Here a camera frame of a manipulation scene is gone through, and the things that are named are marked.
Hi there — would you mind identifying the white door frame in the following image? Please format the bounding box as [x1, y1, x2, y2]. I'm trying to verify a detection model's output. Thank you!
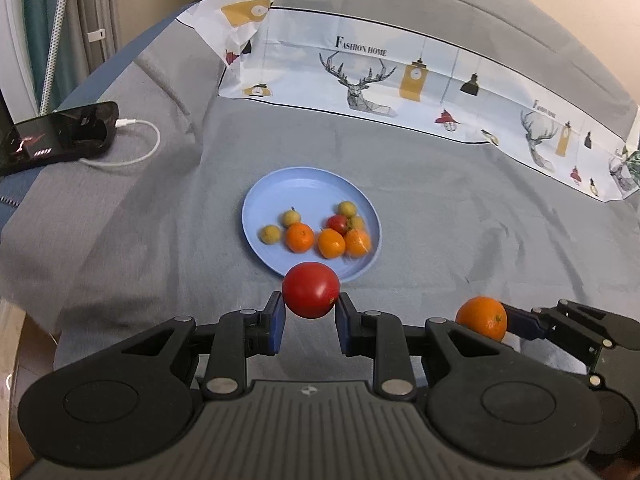
[0, 0, 41, 121]

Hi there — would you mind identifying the grey folded quilt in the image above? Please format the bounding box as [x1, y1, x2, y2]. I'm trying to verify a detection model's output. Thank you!
[270, 0, 640, 111]

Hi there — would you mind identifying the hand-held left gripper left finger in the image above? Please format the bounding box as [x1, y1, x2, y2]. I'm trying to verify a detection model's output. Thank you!
[115, 291, 287, 401]

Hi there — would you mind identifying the black smartphone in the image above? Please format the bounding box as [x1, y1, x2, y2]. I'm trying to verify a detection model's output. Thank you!
[0, 101, 120, 177]

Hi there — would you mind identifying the orange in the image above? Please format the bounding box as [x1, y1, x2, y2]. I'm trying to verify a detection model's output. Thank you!
[285, 222, 316, 254]
[317, 228, 347, 260]
[455, 296, 508, 343]
[345, 229, 373, 259]

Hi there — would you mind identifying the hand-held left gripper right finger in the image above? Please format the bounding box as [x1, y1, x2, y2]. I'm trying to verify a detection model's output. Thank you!
[334, 293, 506, 401]

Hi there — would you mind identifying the white deer printed blanket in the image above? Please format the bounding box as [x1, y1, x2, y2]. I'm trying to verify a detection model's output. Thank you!
[176, 0, 640, 204]

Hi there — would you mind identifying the white charging cable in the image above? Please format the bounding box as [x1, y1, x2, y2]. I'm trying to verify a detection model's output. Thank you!
[80, 117, 162, 167]

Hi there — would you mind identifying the grey curtain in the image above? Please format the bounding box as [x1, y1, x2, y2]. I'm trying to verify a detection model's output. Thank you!
[65, 0, 118, 81]

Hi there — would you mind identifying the blue plate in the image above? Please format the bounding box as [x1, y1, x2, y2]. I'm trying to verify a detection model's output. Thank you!
[241, 167, 382, 283]

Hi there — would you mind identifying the teal curtain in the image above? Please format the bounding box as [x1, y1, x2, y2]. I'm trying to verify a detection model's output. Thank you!
[20, 0, 66, 111]

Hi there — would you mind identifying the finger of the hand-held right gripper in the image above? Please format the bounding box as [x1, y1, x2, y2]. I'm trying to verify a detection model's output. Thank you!
[501, 299, 640, 376]

